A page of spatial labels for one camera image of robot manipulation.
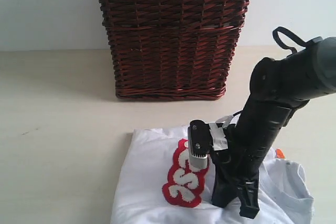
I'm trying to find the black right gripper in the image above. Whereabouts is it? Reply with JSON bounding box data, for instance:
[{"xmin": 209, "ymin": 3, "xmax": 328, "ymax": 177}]
[{"xmin": 187, "ymin": 115, "xmax": 260, "ymax": 219}]

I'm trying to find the white t-shirt red lettering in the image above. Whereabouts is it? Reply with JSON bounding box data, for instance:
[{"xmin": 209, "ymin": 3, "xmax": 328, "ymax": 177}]
[{"xmin": 111, "ymin": 126, "xmax": 314, "ymax": 223}]

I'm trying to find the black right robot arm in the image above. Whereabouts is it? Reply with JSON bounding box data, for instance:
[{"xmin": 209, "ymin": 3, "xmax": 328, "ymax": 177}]
[{"xmin": 188, "ymin": 37, "xmax": 335, "ymax": 219}]

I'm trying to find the dark brown wicker basket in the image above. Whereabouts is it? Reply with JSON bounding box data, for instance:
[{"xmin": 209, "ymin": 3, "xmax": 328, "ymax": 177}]
[{"xmin": 99, "ymin": 0, "xmax": 250, "ymax": 100}]

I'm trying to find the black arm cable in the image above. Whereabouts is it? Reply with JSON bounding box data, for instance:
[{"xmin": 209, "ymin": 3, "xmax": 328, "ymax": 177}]
[{"xmin": 272, "ymin": 26, "xmax": 308, "ymax": 53}]

